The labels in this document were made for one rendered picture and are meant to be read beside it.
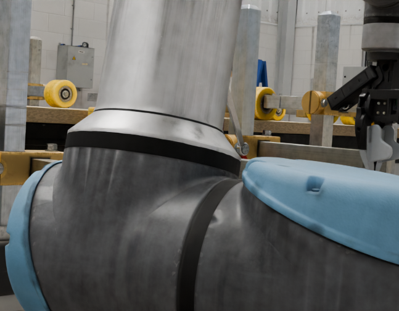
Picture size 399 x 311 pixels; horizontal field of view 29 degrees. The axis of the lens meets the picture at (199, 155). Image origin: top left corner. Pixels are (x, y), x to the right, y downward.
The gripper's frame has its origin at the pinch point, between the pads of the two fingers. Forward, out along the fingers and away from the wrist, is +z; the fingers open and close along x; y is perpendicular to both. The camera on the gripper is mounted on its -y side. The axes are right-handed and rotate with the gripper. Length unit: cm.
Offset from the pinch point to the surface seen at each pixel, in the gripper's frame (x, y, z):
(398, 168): 84, -47, 4
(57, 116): -34, -46, -6
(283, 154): -1.4, -18.3, -1.3
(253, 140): -2.9, -25.0, -3.4
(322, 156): -1.4, -9.2, -1.7
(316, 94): 16.6, -25.8, -13.5
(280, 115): 103, -111, -9
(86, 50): 440, -727, -79
